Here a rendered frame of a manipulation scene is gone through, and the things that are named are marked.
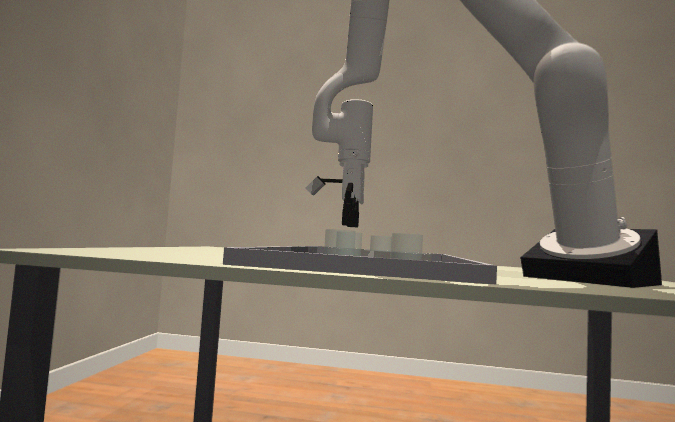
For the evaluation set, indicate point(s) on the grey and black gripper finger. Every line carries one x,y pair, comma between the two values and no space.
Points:
348,212
356,215

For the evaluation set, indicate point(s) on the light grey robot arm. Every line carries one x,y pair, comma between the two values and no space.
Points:
570,87

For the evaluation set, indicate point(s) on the clear glass jar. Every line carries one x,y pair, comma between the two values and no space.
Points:
358,244
406,246
339,242
380,243

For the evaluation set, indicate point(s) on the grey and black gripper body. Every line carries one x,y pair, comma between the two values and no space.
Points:
353,172

